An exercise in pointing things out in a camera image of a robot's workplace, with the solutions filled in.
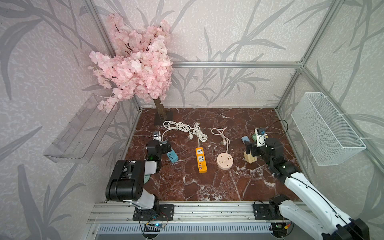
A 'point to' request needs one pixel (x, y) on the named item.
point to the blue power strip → (173, 156)
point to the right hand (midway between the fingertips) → (253, 138)
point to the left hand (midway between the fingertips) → (160, 140)
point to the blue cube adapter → (245, 138)
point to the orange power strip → (202, 165)
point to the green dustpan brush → (146, 178)
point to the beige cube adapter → (249, 158)
